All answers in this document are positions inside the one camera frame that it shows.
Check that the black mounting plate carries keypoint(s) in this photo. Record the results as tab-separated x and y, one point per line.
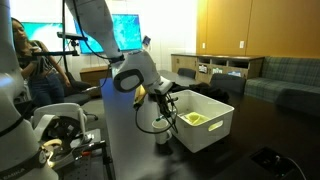
86	163

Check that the black garment pile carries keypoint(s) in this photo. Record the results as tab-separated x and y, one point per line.
210	90

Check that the black camera bar on stand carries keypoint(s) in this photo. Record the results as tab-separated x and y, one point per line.
71	36

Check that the white plastic storage box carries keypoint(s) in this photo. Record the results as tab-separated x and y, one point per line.
203	136

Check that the yellow microfiber cloth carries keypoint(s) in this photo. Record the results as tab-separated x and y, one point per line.
196	118

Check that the large wall display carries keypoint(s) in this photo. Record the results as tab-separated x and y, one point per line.
128	31

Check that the tan wrist mount block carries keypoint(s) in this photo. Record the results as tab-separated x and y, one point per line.
140	95

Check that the low wooden media console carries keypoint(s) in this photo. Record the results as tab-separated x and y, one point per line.
95	75

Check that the white cup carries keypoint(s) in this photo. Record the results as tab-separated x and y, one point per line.
162	133

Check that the small lit monitor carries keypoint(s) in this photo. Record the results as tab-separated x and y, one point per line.
43	35

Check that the person in dark top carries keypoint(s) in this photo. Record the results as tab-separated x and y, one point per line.
36	76

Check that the dark grey table chair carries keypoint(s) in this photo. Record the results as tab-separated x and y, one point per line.
228	83
186	73

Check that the wooden shelf cabinet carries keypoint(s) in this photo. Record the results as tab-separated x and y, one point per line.
220	65

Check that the green plaid sofa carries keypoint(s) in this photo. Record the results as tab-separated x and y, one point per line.
286	80

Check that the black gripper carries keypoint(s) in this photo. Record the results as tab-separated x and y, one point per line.
160	99

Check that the black swivel office chair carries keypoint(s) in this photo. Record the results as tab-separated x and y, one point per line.
80	93

